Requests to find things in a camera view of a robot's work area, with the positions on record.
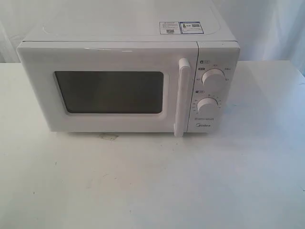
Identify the white microwave oven body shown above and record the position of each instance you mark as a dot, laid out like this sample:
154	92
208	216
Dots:
138	21

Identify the lower white control knob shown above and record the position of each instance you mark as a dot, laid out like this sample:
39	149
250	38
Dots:
207	105

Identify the white control knob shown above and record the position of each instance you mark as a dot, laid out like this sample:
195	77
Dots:
214	77
207	105

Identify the upper white control knob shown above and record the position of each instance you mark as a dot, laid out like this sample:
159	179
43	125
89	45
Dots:
214	77

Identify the right blue-bordered label sticker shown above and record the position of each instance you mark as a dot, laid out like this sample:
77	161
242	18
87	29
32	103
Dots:
191	27

